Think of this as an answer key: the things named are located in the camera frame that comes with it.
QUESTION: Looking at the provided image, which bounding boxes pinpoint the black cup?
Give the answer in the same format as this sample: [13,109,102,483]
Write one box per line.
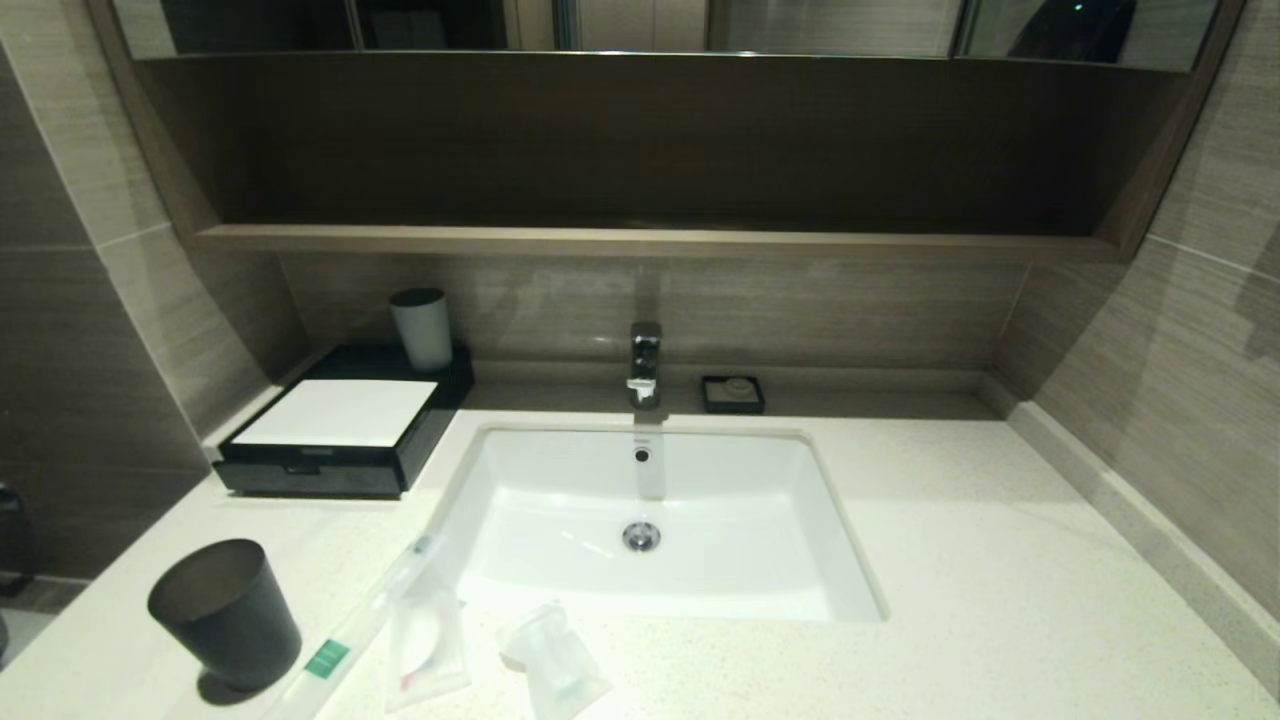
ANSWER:
[148,539,303,693]

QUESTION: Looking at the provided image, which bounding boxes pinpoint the clear sachet cotton pads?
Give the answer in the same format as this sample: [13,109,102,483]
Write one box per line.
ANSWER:
[385,575,473,713]

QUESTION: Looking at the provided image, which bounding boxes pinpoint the chrome faucet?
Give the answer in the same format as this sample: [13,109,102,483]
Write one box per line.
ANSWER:
[627,321,664,410]

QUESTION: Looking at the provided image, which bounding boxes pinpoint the mirror cabinet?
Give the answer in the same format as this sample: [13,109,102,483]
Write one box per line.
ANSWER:
[110,0,1223,73]

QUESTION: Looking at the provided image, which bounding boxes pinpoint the grey white cup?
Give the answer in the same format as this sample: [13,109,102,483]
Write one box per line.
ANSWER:
[389,288,454,373]

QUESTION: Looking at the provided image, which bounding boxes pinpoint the toothbrush packet green label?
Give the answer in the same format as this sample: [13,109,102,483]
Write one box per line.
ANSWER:
[262,533,446,720]

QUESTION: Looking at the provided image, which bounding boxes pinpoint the crumpled clear plastic sachet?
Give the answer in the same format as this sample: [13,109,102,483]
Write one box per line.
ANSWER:
[497,600,613,720]

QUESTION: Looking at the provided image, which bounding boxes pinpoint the black drawer box white top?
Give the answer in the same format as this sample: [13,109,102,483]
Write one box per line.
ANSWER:
[213,345,476,499]

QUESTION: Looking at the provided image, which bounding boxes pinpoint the white sink basin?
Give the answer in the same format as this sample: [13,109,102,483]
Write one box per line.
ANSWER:
[425,422,889,625]

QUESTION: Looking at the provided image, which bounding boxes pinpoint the brown wooden wall shelf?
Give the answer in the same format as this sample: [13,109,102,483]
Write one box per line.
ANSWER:
[85,0,1246,263]

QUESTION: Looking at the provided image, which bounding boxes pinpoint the black soap dish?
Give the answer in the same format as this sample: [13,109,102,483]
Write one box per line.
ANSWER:
[701,375,766,415]

